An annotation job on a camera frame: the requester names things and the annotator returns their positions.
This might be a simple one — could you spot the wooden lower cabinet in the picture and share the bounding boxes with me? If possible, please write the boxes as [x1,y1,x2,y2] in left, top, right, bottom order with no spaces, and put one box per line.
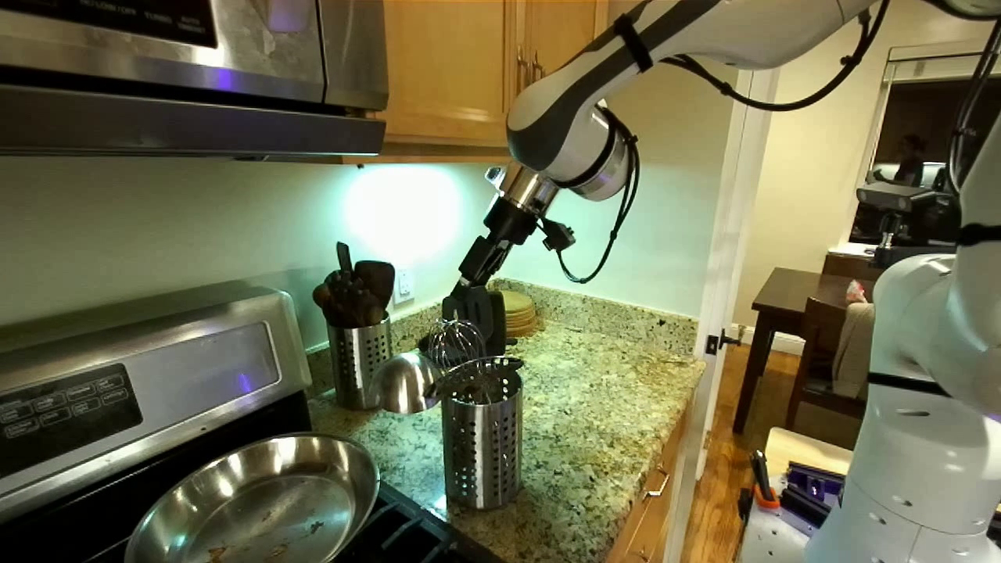
[604,419,688,563]

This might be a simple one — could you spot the stainless steel microwave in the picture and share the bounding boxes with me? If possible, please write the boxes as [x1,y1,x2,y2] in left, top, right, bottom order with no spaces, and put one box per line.
[0,0,387,159]

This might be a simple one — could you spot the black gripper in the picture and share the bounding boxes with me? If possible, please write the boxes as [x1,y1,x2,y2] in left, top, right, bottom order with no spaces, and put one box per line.
[458,198,575,284]

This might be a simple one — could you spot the stainless steel stove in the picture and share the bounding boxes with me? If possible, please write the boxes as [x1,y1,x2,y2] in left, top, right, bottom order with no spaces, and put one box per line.
[0,284,499,563]

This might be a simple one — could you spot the perforated steel utensil holder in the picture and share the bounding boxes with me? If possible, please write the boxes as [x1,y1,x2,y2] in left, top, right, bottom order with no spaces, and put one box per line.
[441,357,522,511]
[328,316,392,408]

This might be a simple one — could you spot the wooden upper cabinet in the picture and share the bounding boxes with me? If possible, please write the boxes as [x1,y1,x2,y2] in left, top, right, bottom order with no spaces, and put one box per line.
[382,0,608,156]

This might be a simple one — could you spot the steel frying pan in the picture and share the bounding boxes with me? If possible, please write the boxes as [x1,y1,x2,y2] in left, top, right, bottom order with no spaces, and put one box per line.
[125,433,379,563]

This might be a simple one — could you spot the wooden cabinet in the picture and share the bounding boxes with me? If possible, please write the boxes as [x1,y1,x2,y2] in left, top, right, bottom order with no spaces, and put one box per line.
[382,0,608,156]
[604,419,688,563]

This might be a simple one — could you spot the stack of round cork trivets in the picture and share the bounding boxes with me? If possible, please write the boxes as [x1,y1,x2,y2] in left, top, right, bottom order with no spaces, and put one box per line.
[499,289,541,337]

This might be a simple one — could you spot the black utensils in rear holder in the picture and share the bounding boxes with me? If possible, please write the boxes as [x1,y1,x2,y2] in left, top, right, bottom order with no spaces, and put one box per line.
[311,240,393,327]

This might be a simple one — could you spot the wire whisk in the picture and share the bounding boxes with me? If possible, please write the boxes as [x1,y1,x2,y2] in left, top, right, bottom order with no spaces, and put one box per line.
[418,318,487,375]

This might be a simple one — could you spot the dark wooden table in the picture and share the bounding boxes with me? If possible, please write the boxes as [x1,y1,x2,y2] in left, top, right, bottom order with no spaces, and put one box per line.
[731,269,872,433]

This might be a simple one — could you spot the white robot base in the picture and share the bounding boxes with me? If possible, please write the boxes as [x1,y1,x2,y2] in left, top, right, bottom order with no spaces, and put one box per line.
[735,122,1001,563]

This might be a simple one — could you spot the black slotted spatula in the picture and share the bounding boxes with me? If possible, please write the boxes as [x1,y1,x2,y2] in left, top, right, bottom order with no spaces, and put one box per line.
[441,284,505,354]

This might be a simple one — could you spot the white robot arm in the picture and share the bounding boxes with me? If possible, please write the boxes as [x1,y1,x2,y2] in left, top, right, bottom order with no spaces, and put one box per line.
[458,0,890,284]

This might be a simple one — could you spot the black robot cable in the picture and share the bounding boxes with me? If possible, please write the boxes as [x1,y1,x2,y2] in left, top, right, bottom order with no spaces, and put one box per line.
[549,0,893,289]

